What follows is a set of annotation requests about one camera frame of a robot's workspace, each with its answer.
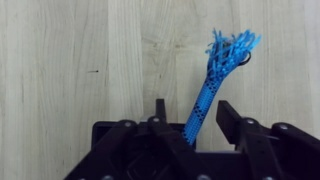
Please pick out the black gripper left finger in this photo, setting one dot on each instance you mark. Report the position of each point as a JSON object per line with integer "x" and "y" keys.
{"x": 166, "y": 140}

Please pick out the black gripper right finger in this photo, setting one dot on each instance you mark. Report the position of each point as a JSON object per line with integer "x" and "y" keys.
{"x": 233, "y": 123}

